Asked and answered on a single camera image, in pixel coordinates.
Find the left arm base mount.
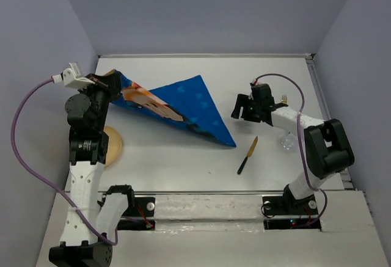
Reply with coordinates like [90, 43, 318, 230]
[97, 185, 156, 231]

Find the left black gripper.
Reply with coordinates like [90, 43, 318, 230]
[78, 71, 123, 131]

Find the clear drinking glass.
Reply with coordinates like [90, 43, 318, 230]
[280, 132, 298, 152]

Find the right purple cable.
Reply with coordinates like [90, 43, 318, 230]
[250, 73, 329, 227]

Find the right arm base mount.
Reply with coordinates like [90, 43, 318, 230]
[260, 195, 321, 230]

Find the gold knife black handle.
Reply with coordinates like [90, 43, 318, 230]
[237, 136, 258, 175]

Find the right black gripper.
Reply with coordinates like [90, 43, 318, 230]
[230, 93, 261, 123]

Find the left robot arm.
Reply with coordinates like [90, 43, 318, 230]
[49, 71, 135, 266]

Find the gold fork black handle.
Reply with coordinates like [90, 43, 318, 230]
[280, 95, 288, 106]

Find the yellow round plate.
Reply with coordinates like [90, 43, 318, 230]
[104, 126, 122, 167]

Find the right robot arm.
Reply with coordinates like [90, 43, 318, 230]
[231, 84, 355, 213]

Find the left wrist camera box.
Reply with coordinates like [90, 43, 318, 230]
[62, 62, 94, 90]

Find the aluminium table edge rail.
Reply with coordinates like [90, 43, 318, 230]
[98, 53, 314, 60]

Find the blue Mickey cloth placemat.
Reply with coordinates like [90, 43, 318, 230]
[106, 69, 236, 147]

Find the purple cable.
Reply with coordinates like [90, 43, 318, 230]
[10, 76, 120, 246]
[250, 73, 329, 227]

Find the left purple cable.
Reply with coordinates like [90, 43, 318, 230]
[10, 76, 120, 246]

